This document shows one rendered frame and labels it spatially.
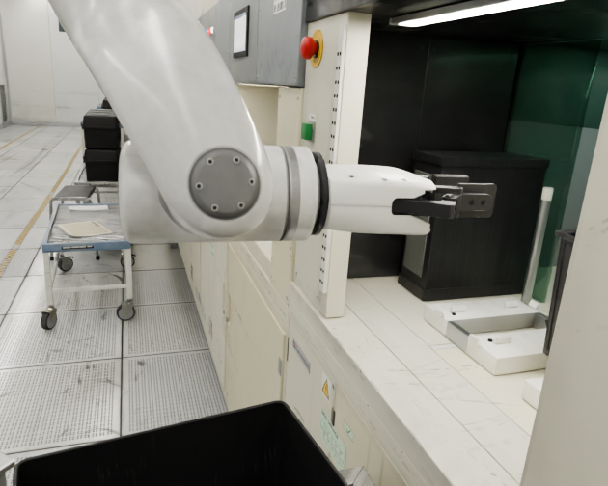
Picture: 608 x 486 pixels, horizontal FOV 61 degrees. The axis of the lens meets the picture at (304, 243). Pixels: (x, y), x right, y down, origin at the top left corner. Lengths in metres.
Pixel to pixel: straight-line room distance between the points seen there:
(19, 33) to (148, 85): 14.02
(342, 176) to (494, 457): 0.42
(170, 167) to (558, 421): 0.32
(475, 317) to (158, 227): 0.70
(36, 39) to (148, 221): 13.92
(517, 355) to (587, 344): 0.51
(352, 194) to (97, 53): 0.21
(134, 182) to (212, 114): 0.10
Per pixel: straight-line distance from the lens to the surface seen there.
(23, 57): 14.34
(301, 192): 0.42
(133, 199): 0.41
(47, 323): 2.96
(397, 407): 0.75
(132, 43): 0.37
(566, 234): 0.75
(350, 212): 0.43
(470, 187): 0.50
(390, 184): 0.44
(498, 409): 0.80
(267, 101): 2.42
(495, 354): 0.87
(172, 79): 0.35
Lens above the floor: 1.28
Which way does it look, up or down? 17 degrees down
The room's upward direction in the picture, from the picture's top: 4 degrees clockwise
